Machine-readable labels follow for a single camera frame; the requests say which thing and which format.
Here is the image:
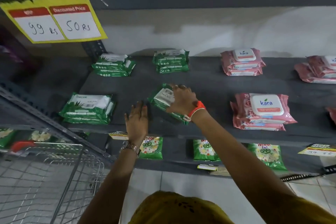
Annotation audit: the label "green wet wipes packet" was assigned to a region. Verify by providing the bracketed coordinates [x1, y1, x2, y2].
[92, 53, 136, 71]
[96, 69, 131, 77]
[153, 49, 190, 66]
[59, 93, 116, 120]
[148, 83, 190, 125]
[62, 116, 110, 125]

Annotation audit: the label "orange wristband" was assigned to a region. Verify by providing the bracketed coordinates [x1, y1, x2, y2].
[188, 101, 207, 119]

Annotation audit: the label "person's left hand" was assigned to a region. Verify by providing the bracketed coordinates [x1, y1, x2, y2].
[125, 101, 149, 145]

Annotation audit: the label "metal wire shopping cart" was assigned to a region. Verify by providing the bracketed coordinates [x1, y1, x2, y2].
[0, 141, 116, 224]

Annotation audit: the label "white thread bracelet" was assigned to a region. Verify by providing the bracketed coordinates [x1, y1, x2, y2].
[183, 108, 206, 122]

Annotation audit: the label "red cart handle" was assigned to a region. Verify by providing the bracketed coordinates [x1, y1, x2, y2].
[10, 140, 36, 153]

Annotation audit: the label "person's right hand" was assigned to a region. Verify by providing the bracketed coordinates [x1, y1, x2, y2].
[166, 84, 199, 118]

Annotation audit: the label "grey metal shelf rack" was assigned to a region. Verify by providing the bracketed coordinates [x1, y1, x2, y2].
[0, 40, 336, 180]

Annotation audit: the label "yellow hanging price sign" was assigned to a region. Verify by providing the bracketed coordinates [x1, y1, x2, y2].
[0, 0, 108, 44]

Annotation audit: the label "yellow shirt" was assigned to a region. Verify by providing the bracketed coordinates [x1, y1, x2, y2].
[128, 191, 336, 224]

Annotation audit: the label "person's left forearm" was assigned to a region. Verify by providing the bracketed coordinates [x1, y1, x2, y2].
[78, 150, 139, 224]

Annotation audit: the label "black perforated metal strip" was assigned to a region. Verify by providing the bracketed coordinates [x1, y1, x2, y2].
[280, 173, 322, 182]

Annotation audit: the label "silver wristwatch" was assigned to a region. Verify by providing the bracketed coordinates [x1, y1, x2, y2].
[120, 141, 141, 156]

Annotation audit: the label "pink wet wipes packet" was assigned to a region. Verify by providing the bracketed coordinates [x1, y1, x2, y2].
[225, 67, 263, 76]
[307, 55, 336, 79]
[294, 63, 336, 84]
[234, 93, 298, 124]
[220, 48, 266, 69]
[230, 102, 286, 131]

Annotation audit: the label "person's right forearm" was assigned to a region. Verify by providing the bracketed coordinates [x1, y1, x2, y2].
[192, 110, 298, 207]

